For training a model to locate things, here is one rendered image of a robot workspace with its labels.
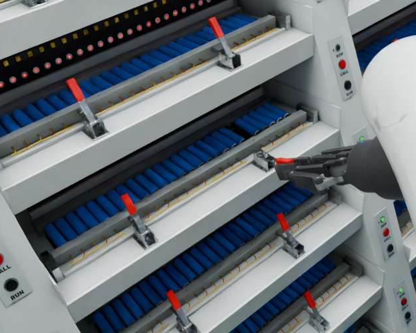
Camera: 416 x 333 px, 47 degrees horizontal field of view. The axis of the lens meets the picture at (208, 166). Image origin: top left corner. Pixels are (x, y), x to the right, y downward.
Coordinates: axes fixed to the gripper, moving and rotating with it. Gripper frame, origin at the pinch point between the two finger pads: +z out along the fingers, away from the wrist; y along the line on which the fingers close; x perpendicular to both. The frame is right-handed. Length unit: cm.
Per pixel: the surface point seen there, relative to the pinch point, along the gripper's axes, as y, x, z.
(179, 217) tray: -19.6, 1.1, 8.8
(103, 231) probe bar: -31.5, 5.2, 11.8
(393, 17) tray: 61, 13, 21
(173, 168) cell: -13.7, 7.7, 16.3
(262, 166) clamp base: -0.9, 1.3, 7.7
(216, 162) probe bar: -7.2, 5.5, 11.6
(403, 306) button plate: 22, -49, 14
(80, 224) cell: -33.7, 7.4, 15.6
